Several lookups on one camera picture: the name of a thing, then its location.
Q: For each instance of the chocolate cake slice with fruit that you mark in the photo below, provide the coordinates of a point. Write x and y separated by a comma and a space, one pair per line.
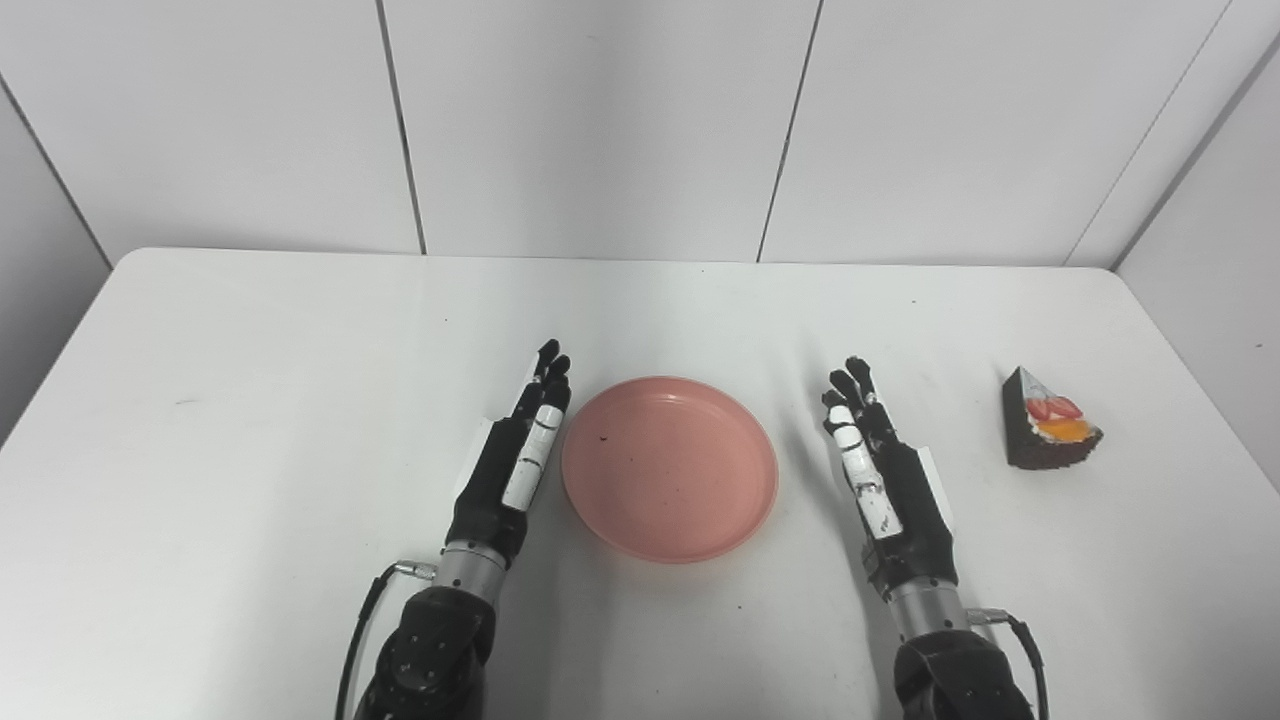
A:
1050, 425

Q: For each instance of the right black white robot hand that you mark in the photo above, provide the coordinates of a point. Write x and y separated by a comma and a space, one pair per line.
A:
895, 495

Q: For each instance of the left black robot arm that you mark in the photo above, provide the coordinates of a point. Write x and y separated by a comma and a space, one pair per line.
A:
440, 640

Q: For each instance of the pink round plate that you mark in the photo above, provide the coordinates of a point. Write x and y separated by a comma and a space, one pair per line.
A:
668, 468

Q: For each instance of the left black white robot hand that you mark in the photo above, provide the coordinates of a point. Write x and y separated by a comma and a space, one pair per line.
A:
505, 480

